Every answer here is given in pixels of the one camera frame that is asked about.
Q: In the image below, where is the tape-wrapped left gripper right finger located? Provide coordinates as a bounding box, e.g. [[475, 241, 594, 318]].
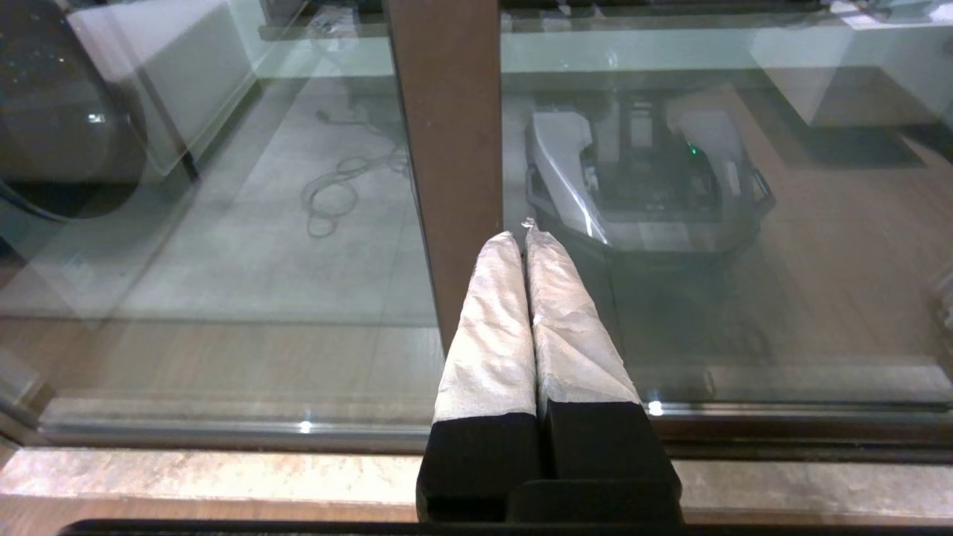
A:
[[524, 228, 683, 485]]

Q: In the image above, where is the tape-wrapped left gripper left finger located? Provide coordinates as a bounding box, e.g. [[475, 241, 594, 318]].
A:
[[415, 232, 541, 523]]

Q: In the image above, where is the brown framed sliding glass door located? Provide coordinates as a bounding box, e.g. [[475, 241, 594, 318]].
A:
[[497, 0, 953, 449]]

